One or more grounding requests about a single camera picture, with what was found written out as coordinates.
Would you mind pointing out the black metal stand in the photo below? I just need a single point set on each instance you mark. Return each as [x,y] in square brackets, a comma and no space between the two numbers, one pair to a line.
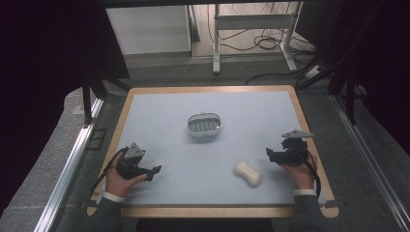
[87,100]
[349,96]

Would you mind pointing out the white soap bar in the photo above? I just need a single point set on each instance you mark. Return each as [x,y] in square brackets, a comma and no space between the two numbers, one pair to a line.
[247,173]

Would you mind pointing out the person's left hand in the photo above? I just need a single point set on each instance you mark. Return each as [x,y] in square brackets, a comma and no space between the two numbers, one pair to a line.
[117,183]

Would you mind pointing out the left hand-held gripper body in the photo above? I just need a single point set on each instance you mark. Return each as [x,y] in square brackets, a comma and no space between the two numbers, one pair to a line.
[130,162]

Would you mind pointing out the white power strip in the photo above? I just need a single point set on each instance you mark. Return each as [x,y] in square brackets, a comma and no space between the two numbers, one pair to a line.
[313,72]

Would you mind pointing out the light blue table mat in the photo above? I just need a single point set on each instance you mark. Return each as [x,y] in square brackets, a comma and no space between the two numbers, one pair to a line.
[199,167]

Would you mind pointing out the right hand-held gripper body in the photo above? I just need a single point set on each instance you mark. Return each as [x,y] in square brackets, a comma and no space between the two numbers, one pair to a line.
[293,151]

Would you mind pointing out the dark curtain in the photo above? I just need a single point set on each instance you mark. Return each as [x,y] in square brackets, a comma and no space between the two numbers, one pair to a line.
[42,64]
[383,64]

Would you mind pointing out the aluminium rail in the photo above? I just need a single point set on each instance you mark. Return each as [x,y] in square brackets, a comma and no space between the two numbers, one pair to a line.
[370,154]
[69,167]

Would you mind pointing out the grey soap dish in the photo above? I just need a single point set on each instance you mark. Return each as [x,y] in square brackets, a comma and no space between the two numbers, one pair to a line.
[204,124]

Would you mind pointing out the white cabinet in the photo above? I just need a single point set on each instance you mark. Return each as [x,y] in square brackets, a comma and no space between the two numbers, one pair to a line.
[148,30]

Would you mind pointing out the wooden table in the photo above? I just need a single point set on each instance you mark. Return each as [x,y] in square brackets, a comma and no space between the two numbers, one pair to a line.
[209,212]

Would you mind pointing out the person's right hand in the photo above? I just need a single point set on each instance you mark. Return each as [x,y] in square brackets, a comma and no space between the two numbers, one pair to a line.
[301,175]

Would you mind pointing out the white desk frame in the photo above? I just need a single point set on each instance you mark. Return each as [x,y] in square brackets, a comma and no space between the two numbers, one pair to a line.
[254,22]

